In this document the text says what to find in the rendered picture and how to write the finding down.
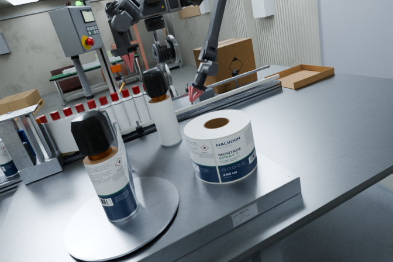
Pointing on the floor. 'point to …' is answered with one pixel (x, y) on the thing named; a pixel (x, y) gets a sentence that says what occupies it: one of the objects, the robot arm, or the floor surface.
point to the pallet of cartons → (21, 102)
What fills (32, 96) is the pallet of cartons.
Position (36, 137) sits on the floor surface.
